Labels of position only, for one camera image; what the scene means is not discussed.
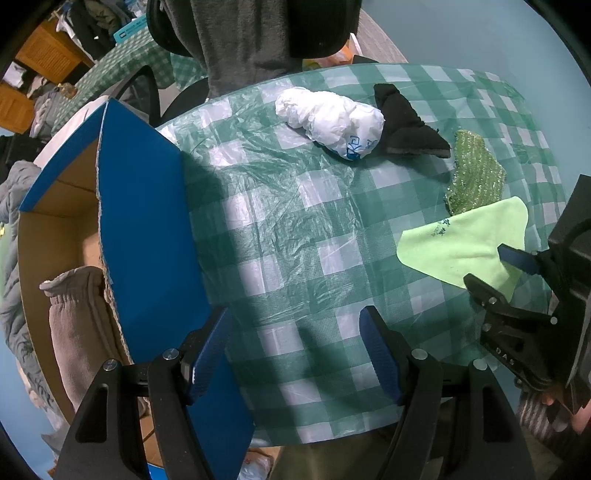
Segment black sock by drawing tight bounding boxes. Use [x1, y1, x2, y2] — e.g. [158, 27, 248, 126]
[373, 83, 452, 160]

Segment table with checkered cloth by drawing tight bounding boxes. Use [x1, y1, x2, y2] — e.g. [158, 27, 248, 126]
[51, 32, 205, 136]

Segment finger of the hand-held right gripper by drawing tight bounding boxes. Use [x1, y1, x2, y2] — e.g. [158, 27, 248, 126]
[498, 244, 555, 278]
[464, 273, 562, 389]

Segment grey striped rug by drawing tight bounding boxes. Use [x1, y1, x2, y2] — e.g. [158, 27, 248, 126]
[355, 8, 408, 64]

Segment pile of grey clothes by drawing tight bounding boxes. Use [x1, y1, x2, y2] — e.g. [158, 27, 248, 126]
[29, 83, 62, 140]

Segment person's right hand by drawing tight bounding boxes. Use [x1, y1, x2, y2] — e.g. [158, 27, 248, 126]
[541, 389, 591, 435]

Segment blue plastic basket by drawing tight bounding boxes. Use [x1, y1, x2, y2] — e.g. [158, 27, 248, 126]
[113, 16, 151, 45]

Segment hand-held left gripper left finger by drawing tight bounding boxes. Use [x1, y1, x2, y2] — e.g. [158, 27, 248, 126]
[55, 307, 232, 480]

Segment black office chair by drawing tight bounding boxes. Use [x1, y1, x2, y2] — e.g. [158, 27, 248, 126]
[117, 0, 363, 128]

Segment green sparkly knitted cloth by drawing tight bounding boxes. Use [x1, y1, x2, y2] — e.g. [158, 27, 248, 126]
[443, 130, 509, 217]

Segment dark hanging clothes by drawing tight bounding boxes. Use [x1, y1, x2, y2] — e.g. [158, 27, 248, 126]
[69, 0, 140, 51]

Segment blue cardboard box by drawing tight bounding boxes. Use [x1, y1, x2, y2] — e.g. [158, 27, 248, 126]
[18, 95, 256, 480]

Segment person's right forearm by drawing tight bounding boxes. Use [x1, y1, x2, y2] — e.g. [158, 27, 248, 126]
[516, 399, 591, 463]

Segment green checkered tablecloth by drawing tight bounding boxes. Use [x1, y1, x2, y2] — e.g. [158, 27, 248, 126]
[154, 62, 570, 446]

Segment wooden louvered wardrobe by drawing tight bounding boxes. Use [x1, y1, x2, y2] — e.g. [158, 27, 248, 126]
[0, 23, 94, 134]

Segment grey sweater with striped cuffs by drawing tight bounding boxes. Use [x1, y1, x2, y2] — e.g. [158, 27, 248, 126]
[164, 0, 306, 100]

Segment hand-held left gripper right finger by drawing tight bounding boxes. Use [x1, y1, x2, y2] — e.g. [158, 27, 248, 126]
[359, 305, 536, 480]

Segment grey quilt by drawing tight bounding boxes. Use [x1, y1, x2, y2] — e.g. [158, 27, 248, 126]
[0, 159, 63, 418]

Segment light green cloth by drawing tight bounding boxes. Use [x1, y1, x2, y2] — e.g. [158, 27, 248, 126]
[397, 196, 530, 302]

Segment pile of black clothes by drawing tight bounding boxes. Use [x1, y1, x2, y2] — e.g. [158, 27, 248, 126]
[0, 134, 48, 163]

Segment orange plastic bag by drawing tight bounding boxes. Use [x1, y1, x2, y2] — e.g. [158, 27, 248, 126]
[302, 32, 366, 71]

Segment crumpled white plastic bag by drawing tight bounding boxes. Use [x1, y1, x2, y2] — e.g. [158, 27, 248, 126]
[275, 88, 387, 162]

